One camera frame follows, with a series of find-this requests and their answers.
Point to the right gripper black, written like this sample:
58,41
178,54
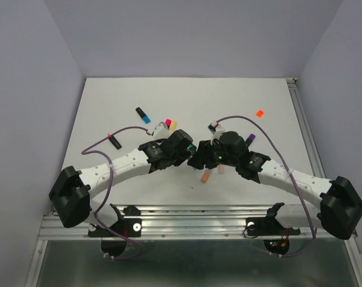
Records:
202,156

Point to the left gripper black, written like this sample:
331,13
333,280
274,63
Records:
183,156

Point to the black highlighter green cap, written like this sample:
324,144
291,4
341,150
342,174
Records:
192,148

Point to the black highlighter blue cap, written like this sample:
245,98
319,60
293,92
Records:
143,115

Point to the black highlighter orange tip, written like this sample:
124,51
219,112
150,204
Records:
114,141

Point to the black highlighter purple cap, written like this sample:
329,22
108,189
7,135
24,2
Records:
250,140

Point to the orange pen cap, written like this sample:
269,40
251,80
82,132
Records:
259,113

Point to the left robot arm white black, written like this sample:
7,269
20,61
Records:
74,191

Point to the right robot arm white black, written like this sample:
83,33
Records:
332,205

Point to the grey highlighter orange cap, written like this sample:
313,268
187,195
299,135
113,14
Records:
205,177

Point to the pastel pink highlighter orange cap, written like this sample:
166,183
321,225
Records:
221,169

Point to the pale yellow highlighter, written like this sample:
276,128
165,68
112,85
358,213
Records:
172,126

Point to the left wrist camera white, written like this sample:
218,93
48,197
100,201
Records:
161,131

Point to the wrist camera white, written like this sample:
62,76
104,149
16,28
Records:
161,131
216,130

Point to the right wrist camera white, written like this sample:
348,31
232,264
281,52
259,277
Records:
216,130

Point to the aluminium front rail frame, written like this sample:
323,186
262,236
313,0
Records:
189,246

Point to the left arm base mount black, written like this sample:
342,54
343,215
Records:
129,223

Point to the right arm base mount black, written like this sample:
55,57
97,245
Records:
264,226

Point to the aluminium right rail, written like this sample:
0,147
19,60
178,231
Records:
308,139

